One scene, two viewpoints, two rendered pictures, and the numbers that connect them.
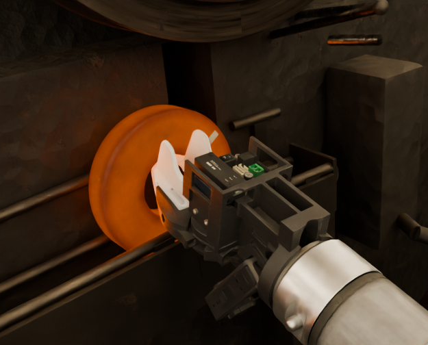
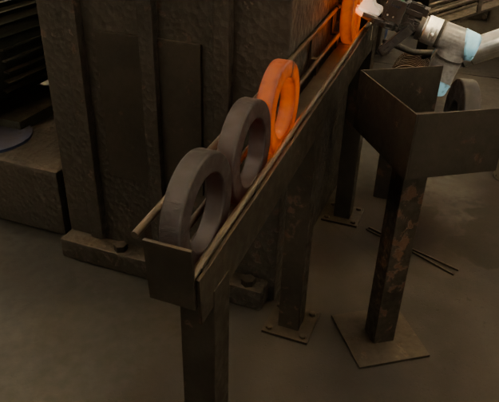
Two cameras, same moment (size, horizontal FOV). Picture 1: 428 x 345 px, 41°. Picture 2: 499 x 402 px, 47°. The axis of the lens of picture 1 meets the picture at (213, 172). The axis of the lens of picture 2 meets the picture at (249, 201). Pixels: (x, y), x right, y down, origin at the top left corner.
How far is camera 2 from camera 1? 1.42 m
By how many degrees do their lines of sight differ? 33
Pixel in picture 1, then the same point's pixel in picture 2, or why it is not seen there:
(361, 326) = (452, 29)
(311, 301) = (437, 26)
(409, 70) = not seen: outside the picture
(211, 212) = (399, 11)
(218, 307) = (386, 49)
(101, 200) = (350, 17)
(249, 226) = (407, 15)
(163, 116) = not seen: outside the picture
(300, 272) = (432, 21)
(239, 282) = (402, 34)
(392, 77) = not seen: outside the picture
